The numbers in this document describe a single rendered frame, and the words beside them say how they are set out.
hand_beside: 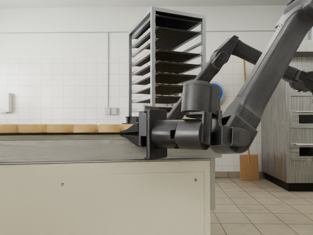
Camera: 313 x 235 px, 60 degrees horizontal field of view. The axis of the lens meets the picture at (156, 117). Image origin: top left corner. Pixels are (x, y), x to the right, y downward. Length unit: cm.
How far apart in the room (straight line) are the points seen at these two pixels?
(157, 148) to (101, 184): 16
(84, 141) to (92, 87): 433
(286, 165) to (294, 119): 63
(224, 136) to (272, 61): 21
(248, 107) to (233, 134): 8
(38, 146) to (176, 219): 36
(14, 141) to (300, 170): 389
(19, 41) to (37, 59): 46
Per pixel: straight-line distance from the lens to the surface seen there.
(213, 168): 73
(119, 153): 64
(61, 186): 65
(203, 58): 231
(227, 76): 496
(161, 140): 52
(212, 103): 53
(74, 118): 501
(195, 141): 49
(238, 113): 54
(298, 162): 421
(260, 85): 59
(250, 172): 475
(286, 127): 411
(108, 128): 62
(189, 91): 51
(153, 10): 222
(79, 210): 66
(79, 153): 64
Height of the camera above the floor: 92
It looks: 1 degrees up
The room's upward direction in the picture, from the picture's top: straight up
